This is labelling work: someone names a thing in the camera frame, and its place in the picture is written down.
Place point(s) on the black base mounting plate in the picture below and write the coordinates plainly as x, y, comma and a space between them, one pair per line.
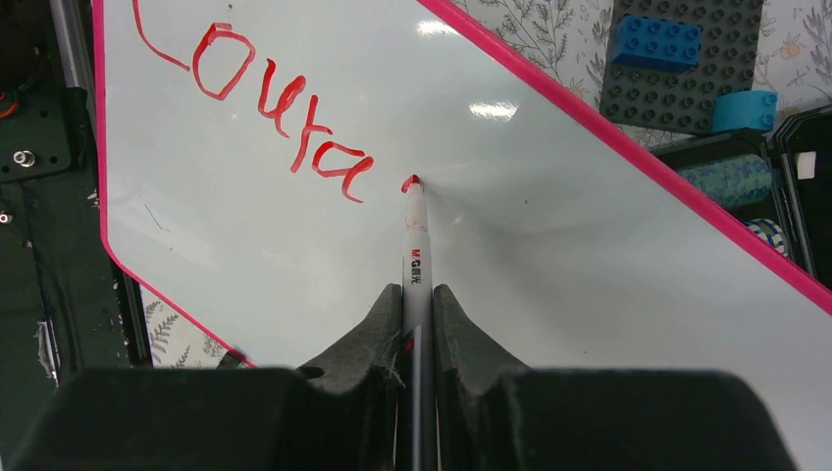
65, 304

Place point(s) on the dark grey lego baseplate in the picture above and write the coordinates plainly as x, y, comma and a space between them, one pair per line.
684, 102

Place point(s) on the black poker chip case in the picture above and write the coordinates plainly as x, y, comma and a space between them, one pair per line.
778, 186

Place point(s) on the blue lego brick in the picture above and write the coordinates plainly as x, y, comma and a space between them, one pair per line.
657, 45

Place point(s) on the black whiteboard clip lower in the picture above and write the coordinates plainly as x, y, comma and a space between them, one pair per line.
233, 360

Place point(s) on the white red marker pen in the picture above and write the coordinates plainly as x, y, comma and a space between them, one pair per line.
416, 440

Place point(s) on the light blue round brick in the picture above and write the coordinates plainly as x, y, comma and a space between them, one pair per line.
751, 109

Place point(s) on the pink framed whiteboard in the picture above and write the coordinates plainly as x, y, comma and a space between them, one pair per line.
252, 155

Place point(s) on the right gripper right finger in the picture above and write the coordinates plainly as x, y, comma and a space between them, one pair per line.
473, 380

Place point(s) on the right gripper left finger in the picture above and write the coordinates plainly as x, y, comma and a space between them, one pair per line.
355, 390

